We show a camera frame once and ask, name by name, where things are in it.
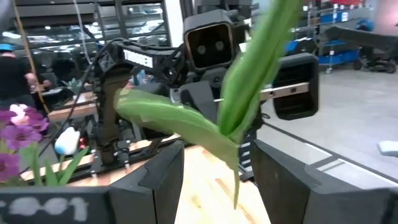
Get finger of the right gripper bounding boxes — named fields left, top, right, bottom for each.
left=248, top=99, right=275, bottom=133
left=179, top=81, right=220, bottom=124

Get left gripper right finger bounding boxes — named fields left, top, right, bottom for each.
left=251, top=139, right=398, bottom=224

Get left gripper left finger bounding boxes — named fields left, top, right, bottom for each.
left=0, top=141, right=185, bottom=224

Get maroon tulip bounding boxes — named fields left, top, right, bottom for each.
left=114, top=0, right=304, bottom=210

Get white blue tulip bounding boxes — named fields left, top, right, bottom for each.
left=43, top=126, right=90, bottom=187

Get purple flower bunch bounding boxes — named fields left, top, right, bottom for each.
left=0, top=104, right=51, bottom=184

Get black labelled equipment box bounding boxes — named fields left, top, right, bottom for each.
left=238, top=127, right=261, bottom=183

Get blue storage bins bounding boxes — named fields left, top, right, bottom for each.
left=317, top=9, right=363, bottom=66

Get person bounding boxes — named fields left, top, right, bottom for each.
left=0, top=43, right=53, bottom=110

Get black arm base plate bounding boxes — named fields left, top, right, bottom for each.
left=88, top=138, right=141, bottom=178

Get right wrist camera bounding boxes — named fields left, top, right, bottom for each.
left=182, top=8, right=236, bottom=74

